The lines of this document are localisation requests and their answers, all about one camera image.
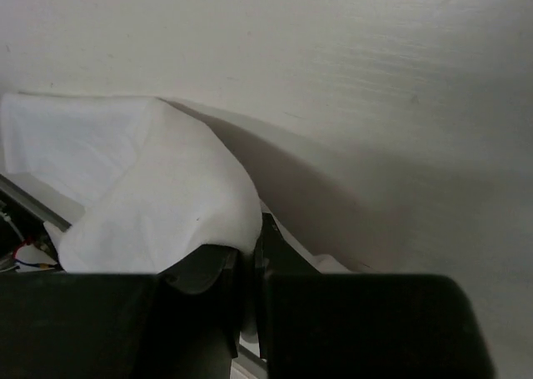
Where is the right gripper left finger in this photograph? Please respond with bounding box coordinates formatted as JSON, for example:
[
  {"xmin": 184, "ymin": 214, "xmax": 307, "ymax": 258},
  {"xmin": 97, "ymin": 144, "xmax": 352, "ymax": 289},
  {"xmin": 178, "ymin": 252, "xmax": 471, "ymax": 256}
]
[{"xmin": 1, "ymin": 245, "xmax": 242, "ymax": 378}]

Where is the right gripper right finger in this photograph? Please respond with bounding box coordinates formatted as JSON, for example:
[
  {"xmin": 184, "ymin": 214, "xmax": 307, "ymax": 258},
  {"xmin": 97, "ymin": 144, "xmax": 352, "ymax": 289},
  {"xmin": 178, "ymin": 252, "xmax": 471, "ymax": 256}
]
[{"xmin": 254, "ymin": 213, "xmax": 496, "ymax": 378}]

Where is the white skirt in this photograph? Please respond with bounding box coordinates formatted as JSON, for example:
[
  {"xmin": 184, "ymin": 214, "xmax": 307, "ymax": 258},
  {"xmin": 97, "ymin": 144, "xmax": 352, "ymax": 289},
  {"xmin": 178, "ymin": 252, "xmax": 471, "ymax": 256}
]
[{"xmin": 0, "ymin": 92, "xmax": 351, "ymax": 347}]

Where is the aluminium rail front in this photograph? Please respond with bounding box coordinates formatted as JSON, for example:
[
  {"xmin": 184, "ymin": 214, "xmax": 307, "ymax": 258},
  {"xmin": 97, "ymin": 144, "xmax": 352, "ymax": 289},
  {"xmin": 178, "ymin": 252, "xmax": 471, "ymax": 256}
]
[{"xmin": 1, "ymin": 176, "xmax": 267, "ymax": 378}]

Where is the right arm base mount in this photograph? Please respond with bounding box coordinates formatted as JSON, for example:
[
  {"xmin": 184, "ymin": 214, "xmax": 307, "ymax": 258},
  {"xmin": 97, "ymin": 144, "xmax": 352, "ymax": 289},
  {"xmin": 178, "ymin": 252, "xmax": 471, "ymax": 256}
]
[{"xmin": 1, "ymin": 177, "xmax": 70, "ymax": 274}]

